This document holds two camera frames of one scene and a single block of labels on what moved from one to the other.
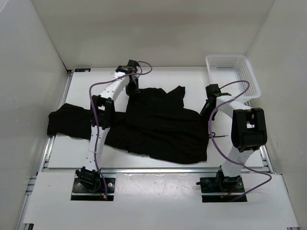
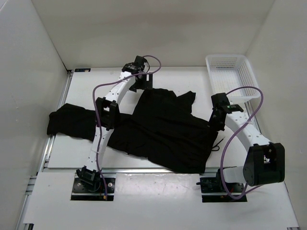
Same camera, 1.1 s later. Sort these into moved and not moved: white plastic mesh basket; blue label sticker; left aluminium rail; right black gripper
Moved: right black gripper
Not moved: left aluminium rail; white plastic mesh basket; blue label sticker
